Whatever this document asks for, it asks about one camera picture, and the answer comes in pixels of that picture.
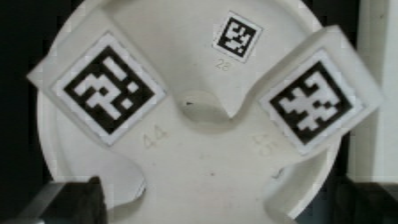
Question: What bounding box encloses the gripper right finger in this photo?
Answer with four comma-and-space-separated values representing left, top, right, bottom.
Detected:
321, 181, 398, 224

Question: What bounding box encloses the white cross-shaped table base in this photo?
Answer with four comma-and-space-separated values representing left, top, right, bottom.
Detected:
24, 6, 383, 224

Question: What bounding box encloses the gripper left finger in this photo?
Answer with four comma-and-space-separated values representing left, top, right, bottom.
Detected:
14, 177, 108, 224

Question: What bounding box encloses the white cylindrical table leg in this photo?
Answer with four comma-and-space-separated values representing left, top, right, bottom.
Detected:
177, 90, 230, 126

